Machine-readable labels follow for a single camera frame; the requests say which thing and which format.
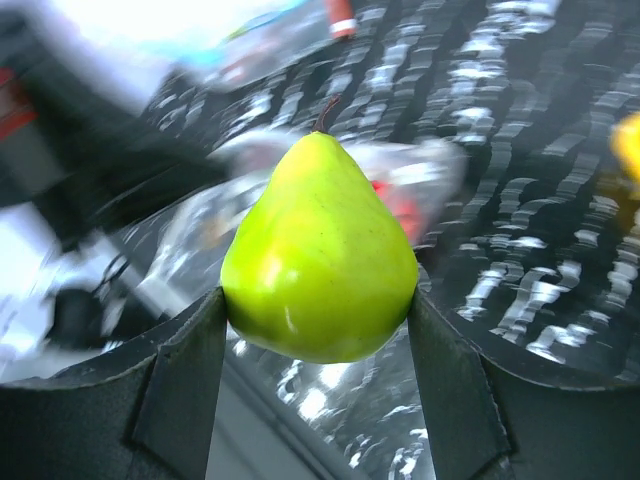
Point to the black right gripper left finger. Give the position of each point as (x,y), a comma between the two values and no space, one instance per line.
(144,410)

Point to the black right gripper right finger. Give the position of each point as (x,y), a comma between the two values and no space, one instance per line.
(496,411)

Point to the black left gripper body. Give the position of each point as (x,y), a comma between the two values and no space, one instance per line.
(76,147)

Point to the smooth green apple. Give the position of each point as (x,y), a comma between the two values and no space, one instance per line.
(319,269)

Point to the bright red apple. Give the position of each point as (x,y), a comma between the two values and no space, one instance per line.
(404,208)

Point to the pile of clear zip bags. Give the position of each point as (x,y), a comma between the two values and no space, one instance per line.
(124,49)

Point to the yellow plastic fruit tray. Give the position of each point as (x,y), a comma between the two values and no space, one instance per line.
(622,186)

